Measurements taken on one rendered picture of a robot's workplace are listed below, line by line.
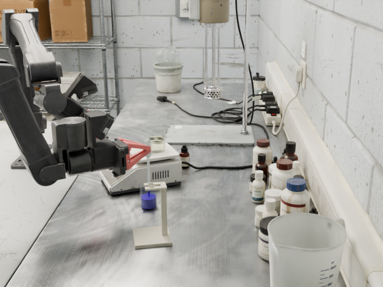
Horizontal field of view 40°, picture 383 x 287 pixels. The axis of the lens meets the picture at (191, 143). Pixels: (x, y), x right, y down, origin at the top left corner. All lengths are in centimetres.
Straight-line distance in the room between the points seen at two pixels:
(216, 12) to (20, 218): 86
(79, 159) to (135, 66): 273
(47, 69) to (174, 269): 60
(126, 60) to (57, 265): 288
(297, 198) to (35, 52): 74
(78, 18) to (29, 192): 221
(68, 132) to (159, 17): 271
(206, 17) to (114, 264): 90
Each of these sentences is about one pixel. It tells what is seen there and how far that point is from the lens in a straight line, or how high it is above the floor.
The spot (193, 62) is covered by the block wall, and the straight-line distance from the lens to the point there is 383.
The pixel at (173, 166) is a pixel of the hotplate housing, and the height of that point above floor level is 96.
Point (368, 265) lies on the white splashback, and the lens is 92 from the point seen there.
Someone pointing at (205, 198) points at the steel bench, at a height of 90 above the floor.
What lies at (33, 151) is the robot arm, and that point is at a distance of 113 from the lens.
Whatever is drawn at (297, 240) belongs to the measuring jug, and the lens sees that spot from 98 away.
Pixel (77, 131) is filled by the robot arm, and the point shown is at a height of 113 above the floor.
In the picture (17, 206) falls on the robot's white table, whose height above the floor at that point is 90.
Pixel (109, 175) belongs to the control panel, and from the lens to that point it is 142.
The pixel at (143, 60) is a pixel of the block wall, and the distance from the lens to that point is 386.
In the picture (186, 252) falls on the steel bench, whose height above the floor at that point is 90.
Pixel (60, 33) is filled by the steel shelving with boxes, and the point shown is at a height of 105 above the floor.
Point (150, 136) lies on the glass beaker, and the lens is 139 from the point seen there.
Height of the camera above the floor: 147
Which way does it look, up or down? 19 degrees down
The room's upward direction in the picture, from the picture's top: straight up
